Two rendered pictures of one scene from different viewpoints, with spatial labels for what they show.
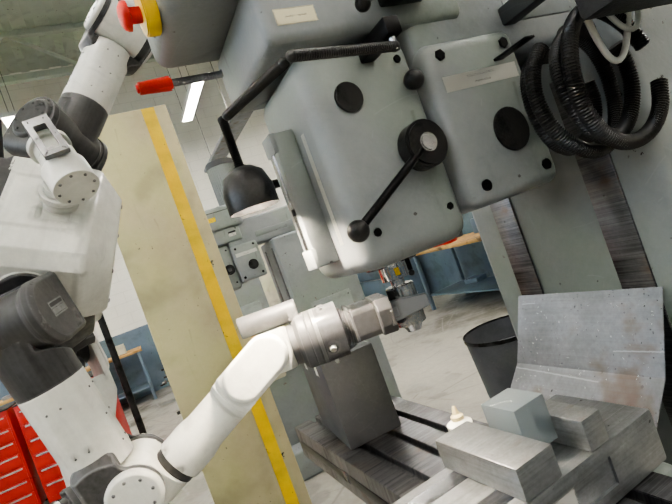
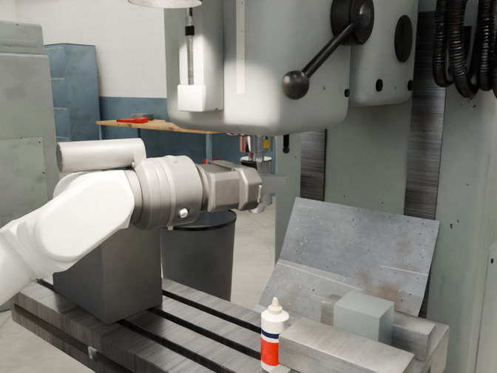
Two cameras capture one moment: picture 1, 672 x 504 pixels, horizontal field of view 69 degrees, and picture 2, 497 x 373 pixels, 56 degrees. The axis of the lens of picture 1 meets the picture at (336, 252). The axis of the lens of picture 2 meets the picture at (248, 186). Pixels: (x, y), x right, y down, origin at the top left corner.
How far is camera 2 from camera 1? 0.32 m
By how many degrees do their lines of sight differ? 30
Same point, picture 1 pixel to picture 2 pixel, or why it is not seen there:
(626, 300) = (404, 225)
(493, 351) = (183, 235)
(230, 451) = not seen: outside the picture
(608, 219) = (418, 152)
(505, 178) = (388, 85)
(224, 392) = (33, 241)
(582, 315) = (359, 229)
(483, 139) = (387, 38)
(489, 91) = not seen: outside the picture
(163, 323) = not seen: outside the picture
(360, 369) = (140, 237)
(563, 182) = (390, 107)
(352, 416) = (117, 287)
